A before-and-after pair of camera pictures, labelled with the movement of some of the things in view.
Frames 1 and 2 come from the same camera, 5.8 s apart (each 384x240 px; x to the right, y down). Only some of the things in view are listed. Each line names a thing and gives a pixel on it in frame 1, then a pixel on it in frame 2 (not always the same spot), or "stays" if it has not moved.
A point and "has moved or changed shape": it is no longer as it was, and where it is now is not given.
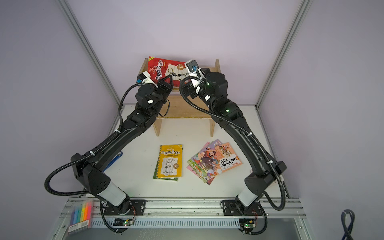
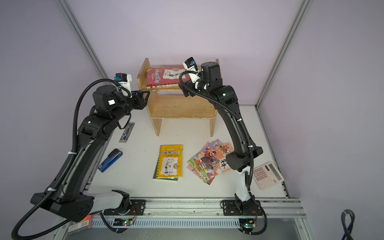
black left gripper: (166, 85) to (139, 98)
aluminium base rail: (287, 207) stays
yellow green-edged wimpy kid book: (169, 163) stays
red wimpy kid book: (159, 69) has moved or changed shape
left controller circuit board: (121, 222) stays
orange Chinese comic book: (227, 158) stays
